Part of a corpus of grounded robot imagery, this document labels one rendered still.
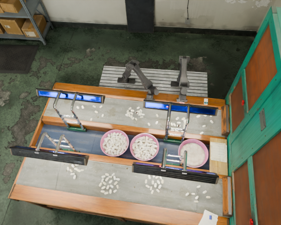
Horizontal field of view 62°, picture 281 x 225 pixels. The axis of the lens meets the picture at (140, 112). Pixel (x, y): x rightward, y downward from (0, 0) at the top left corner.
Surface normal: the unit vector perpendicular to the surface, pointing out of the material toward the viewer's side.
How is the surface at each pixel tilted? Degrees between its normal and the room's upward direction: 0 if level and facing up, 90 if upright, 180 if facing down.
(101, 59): 0
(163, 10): 90
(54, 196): 0
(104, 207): 0
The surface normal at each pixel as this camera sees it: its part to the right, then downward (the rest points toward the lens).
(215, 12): -0.13, 0.87
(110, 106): -0.04, -0.49
